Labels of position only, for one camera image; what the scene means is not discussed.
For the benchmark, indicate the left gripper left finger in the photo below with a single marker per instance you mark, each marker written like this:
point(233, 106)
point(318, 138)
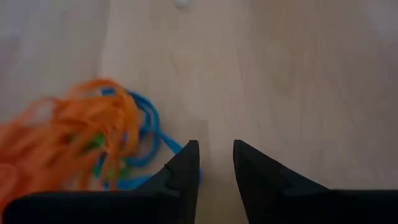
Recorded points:
point(155, 205)

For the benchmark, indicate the tangled green rubber bands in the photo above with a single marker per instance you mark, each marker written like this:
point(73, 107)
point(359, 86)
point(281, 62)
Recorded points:
point(98, 141)

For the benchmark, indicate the orange rubber bands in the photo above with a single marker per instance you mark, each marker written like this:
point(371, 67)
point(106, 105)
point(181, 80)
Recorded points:
point(62, 133)

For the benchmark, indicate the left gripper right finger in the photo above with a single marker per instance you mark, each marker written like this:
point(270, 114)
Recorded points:
point(295, 205)

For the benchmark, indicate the blue rubber bands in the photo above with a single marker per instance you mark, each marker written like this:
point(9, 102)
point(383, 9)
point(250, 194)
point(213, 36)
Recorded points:
point(152, 124)

